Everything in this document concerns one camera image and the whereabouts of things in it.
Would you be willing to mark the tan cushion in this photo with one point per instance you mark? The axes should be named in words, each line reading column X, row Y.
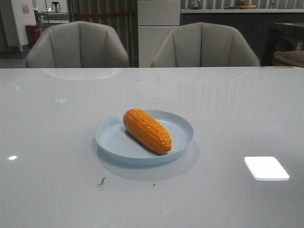
column 289, row 58

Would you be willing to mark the light blue round plate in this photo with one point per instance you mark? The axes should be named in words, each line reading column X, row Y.
column 114, row 140

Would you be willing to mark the right grey upholstered chair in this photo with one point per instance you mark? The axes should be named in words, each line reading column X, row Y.
column 204, row 45

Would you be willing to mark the fruit bowl on counter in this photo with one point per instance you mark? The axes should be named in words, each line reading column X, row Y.
column 241, row 4

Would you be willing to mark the background desk with kettle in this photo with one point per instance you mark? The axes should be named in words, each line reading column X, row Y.
column 50, row 12

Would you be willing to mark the grey counter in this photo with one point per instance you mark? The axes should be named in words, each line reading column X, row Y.
column 266, row 30

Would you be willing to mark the white cabinet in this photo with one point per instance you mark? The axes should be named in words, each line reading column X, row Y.
column 155, row 18

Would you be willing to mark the red barrier belt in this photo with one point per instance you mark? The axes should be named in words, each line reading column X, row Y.
column 103, row 15

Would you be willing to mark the grey upholstered chair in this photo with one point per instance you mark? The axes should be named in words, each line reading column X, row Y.
column 78, row 44
column 204, row 45

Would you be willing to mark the red box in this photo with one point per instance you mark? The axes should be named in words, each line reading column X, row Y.
column 33, row 34

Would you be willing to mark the orange toy corn cob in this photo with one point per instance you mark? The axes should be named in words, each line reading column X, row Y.
column 147, row 131

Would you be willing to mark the left grey upholstered chair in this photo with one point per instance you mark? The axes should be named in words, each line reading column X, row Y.
column 78, row 44

